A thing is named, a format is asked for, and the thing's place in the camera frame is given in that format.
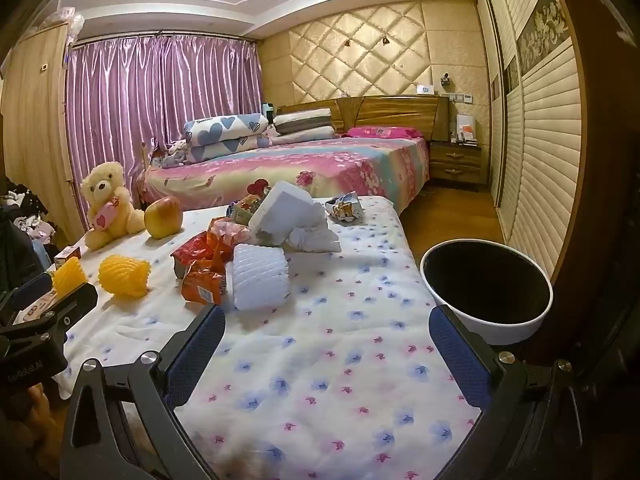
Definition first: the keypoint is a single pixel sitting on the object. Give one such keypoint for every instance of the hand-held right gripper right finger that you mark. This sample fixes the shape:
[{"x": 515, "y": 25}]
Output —
[{"x": 457, "y": 350}]

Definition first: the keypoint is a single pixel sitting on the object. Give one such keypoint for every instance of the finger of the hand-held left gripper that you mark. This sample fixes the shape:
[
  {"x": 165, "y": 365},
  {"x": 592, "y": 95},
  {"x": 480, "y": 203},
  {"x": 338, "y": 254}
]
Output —
[
  {"x": 31, "y": 287},
  {"x": 70, "y": 310}
]

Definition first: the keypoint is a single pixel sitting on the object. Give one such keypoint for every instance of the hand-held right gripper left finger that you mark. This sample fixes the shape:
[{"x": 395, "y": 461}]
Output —
[{"x": 200, "y": 345}]

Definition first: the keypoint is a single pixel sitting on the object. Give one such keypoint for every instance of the white trash bin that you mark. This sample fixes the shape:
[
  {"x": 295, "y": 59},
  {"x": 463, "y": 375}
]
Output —
[{"x": 500, "y": 327}]

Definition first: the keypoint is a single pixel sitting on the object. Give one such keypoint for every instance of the orange snack bag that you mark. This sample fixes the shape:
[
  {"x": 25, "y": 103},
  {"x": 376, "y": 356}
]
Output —
[{"x": 200, "y": 285}]

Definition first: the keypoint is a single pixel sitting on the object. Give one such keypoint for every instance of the green box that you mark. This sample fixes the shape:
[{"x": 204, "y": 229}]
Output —
[{"x": 244, "y": 211}]

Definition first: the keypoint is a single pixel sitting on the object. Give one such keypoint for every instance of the white styrofoam block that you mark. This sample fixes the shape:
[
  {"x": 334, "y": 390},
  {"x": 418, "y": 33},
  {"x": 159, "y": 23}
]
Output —
[{"x": 280, "y": 210}]

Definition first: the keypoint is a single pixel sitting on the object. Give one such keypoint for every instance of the yellow foam fruit net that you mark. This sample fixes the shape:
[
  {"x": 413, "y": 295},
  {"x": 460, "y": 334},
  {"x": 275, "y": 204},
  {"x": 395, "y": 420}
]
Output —
[
  {"x": 67, "y": 272},
  {"x": 122, "y": 275}
]

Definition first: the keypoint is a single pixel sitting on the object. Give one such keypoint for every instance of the small red white box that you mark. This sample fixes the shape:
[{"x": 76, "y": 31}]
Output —
[{"x": 65, "y": 255}]

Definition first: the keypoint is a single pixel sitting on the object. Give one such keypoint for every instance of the pile of clothes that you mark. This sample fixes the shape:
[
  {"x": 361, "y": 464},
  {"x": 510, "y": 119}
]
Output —
[{"x": 25, "y": 220}]

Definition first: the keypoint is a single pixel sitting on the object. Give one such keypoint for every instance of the white foam fruit net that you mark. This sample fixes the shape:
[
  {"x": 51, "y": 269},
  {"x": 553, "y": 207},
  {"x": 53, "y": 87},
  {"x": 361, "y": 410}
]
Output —
[{"x": 260, "y": 275}]

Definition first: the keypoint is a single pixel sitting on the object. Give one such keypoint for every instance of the red snack bag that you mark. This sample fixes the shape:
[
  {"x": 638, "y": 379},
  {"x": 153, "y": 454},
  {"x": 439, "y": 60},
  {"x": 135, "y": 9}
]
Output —
[{"x": 192, "y": 250}]

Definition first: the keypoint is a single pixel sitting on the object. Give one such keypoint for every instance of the translucent red white bag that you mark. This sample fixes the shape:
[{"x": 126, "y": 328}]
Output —
[{"x": 227, "y": 232}]

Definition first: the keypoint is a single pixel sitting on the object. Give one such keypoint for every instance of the cream teddy bear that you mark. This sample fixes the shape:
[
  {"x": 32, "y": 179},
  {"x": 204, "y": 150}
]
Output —
[{"x": 107, "y": 195}]

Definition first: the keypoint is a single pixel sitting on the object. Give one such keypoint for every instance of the white floral blanket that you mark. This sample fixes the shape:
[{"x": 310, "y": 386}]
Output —
[{"x": 325, "y": 360}]

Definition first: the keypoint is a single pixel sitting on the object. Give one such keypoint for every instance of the yellow red apple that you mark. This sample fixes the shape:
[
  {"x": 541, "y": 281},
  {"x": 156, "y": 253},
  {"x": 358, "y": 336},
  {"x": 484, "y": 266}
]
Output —
[{"x": 162, "y": 217}]

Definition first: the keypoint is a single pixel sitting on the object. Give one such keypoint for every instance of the light wooden wardrobe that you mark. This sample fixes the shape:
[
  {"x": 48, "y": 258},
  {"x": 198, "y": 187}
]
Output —
[{"x": 35, "y": 135}]

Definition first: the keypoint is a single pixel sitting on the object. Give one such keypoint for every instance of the white crumpled tissue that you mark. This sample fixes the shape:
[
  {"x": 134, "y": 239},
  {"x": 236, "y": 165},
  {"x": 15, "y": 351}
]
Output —
[{"x": 315, "y": 237}]

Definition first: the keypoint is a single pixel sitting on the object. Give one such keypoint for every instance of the red heart wrapper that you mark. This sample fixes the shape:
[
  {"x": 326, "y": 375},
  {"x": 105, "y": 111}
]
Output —
[{"x": 258, "y": 189}]

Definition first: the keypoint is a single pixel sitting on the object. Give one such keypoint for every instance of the clear wrapped snack pack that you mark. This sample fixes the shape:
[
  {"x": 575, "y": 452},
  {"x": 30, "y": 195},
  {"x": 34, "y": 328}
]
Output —
[{"x": 342, "y": 208}]

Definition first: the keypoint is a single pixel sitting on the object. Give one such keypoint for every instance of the wooden nightstand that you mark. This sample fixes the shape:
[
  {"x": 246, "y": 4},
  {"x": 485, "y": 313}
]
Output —
[{"x": 457, "y": 162}]

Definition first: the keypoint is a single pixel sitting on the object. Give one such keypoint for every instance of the dark wooden door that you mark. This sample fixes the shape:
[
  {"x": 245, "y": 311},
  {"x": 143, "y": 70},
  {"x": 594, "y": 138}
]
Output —
[{"x": 600, "y": 210}]

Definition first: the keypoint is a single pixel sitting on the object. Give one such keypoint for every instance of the cream sliding wardrobe doors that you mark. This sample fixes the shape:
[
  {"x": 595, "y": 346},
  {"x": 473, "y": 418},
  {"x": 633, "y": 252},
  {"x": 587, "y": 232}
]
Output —
[{"x": 535, "y": 160}]

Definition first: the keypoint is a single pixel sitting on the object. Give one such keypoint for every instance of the bed with pink floral sheet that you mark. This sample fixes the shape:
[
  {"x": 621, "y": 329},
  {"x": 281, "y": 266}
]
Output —
[{"x": 310, "y": 165}]

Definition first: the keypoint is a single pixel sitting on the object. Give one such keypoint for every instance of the white orange box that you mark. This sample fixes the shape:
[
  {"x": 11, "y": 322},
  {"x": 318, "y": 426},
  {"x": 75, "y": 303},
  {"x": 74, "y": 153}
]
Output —
[{"x": 465, "y": 130}]

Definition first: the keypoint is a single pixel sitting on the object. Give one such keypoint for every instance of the pink pillow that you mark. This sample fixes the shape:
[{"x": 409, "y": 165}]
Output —
[{"x": 385, "y": 132}]

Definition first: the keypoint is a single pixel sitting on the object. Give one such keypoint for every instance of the striped pillow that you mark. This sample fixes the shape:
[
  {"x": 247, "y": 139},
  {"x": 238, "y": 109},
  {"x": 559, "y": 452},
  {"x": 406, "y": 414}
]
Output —
[{"x": 302, "y": 120}]

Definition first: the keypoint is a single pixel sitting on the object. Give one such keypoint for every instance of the wooden headboard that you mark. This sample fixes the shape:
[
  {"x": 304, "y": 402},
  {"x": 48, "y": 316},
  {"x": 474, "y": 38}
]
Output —
[{"x": 390, "y": 110}]

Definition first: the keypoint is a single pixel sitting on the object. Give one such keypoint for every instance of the small white device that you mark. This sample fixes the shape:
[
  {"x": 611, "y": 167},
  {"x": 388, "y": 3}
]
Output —
[{"x": 426, "y": 89}]

